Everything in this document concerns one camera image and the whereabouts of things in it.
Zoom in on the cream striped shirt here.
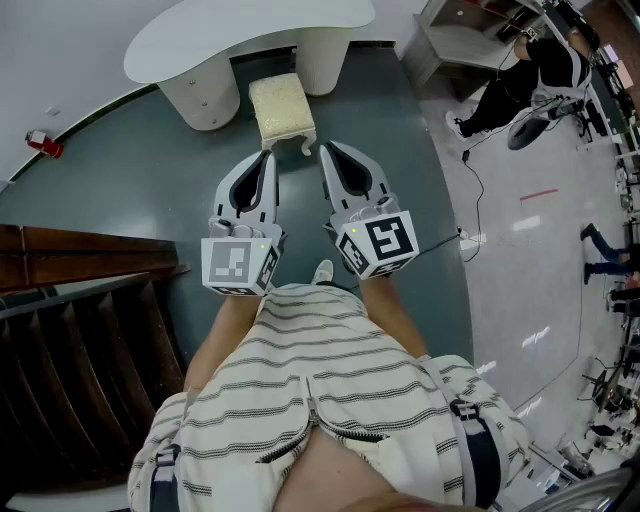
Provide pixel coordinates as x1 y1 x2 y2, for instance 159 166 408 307
127 282 531 512

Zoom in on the red fire extinguisher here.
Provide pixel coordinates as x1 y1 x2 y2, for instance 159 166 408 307
24 128 65 160

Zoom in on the person's left forearm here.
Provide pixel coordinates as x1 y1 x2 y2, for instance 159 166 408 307
183 293 266 394

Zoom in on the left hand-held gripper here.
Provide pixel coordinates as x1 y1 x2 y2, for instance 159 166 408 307
200 149 289 299

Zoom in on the grey navy shoulder strap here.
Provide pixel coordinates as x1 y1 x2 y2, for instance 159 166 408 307
149 442 184 512
419 357 511 511

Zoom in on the grey shelf cabinet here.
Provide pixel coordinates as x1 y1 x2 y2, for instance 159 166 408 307
399 0 546 101

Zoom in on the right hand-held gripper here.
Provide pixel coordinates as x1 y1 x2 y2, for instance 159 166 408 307
318 141 420 281

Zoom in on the person's right white shoe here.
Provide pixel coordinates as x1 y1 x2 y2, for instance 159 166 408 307
309 258 335 286

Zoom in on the dark wooden chair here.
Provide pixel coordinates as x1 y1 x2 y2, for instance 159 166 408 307
0 223 192 496

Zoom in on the grey swivel chair base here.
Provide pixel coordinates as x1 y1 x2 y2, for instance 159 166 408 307
507 115 552 151

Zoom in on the white kidney-shaped desk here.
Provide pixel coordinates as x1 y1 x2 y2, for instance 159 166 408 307
123 0 377 132

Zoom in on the cream upholstered stool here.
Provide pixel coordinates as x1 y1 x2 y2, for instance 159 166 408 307
248 73 318 157

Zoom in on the black floor cable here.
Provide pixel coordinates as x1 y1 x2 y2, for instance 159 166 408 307
462 148 487 264

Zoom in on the person's right forearm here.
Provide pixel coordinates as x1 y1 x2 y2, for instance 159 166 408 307
357 276 431 361

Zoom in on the cluttered white workbench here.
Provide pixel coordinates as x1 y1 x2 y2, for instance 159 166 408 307
542 0 640 156

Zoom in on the black metal stand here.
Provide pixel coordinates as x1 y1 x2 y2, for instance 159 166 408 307
579 357 634 414

